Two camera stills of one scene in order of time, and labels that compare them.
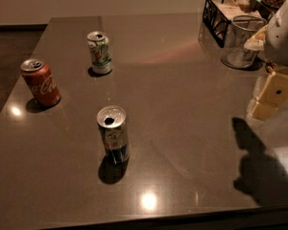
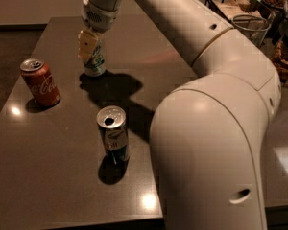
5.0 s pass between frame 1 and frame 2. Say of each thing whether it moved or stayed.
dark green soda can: stayed
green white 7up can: moved
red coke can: stayed
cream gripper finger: moved
